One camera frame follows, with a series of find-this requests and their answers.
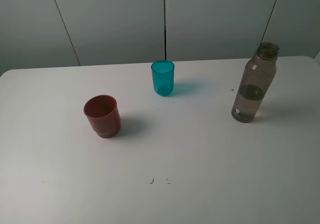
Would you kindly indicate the red plastic cup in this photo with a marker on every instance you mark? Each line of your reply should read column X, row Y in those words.
column 103, row 115

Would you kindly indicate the teal transparent plastic cup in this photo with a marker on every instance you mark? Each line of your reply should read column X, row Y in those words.
column 163, row 77

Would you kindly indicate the brown transparent water bottle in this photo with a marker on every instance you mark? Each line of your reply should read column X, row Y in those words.
column 257, row 76

